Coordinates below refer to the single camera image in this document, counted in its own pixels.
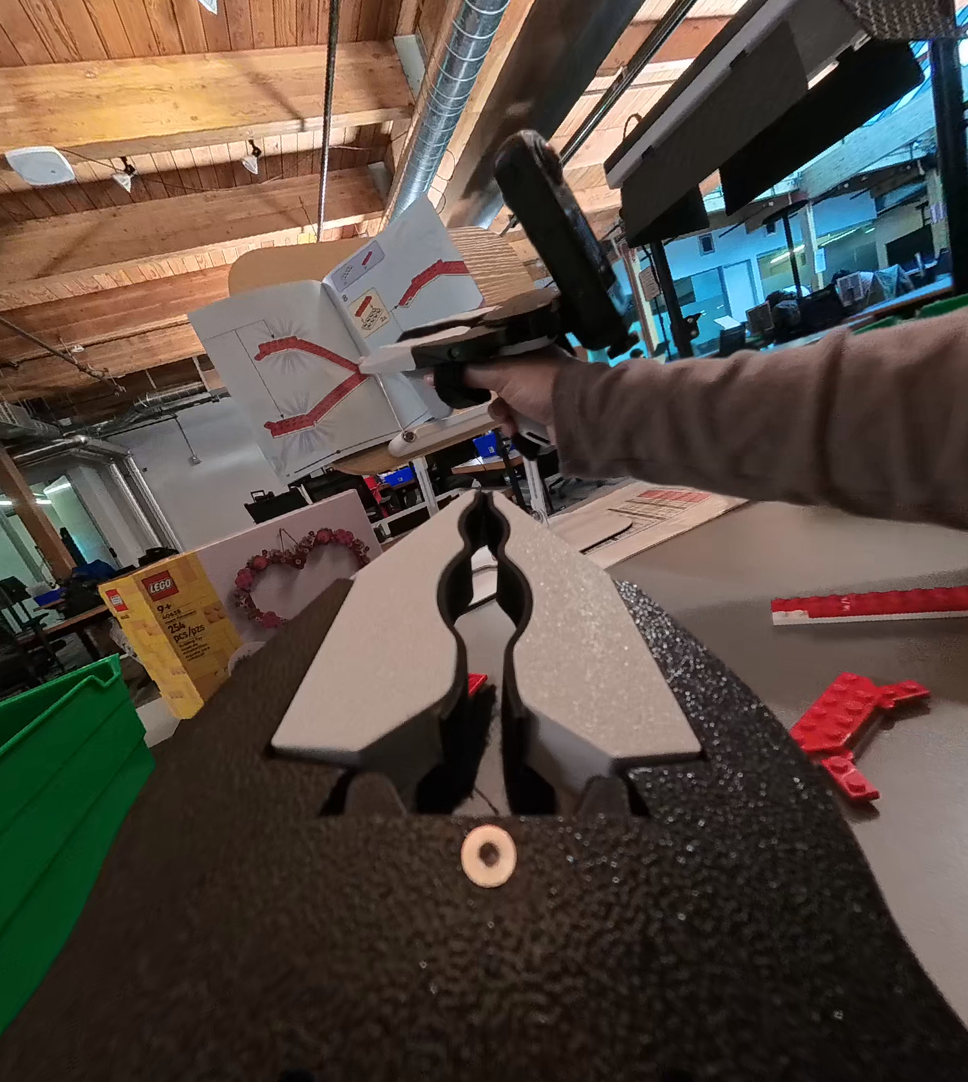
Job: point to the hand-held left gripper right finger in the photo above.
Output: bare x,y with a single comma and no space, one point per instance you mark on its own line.
594,668

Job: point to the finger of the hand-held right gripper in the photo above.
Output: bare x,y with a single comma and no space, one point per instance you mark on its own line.
459,321
395,358

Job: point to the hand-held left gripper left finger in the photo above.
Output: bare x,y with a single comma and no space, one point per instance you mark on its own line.
366,668

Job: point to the lego instruction booklet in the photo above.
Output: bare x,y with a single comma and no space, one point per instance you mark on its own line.
298,397

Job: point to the small red lego brick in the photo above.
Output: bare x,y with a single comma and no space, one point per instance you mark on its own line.
477,683

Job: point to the person's right forearm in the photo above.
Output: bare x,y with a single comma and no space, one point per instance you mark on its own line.
788,406

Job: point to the yellow lego box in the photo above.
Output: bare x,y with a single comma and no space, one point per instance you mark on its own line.
171,642

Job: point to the red lego wing assembly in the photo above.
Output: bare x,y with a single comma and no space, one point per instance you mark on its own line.
847,718

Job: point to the long red lego plate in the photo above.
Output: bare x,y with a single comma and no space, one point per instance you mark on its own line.
898,600

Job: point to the person's right hand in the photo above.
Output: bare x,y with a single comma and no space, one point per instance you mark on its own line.
526,393

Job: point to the wooden book stand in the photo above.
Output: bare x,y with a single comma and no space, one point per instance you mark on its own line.
281,266

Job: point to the white box with heart wreath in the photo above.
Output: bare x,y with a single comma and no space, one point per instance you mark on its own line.
315,524

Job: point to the cardboard sheet with printed label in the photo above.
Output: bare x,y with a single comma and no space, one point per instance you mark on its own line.
661,516

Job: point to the black hanging light panel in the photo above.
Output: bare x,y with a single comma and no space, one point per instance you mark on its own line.
754,110

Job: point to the grey conduit pipe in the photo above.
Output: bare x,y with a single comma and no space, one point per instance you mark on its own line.
328,118

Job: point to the white track spotlight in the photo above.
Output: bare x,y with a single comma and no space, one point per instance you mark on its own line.
123,176
251,159

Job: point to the green plastic bin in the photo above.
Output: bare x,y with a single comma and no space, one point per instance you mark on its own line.
19,718
36,879

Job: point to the white ceiling access point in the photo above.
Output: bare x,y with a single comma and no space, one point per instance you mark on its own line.
40,165

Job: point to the silver ventilation duct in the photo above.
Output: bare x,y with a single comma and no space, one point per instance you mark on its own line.
450,101

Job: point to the wooden support post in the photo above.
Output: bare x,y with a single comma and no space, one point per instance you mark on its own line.
28,507

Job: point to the black metal post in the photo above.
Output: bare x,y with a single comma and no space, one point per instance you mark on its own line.
953,169

